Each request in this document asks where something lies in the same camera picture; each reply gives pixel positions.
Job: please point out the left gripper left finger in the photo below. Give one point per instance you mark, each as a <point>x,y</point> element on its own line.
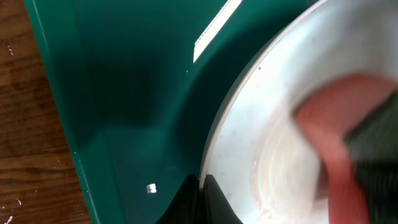
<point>183,207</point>

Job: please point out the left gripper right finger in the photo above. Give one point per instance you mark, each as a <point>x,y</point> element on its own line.
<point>216,208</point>

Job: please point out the light blue plate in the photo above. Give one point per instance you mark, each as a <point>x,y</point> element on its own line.
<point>268,171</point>

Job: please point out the orange and dark sponge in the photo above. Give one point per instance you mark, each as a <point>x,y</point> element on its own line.
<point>352,124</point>

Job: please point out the teal plastic tray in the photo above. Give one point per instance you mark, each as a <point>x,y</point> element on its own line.
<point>136,104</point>

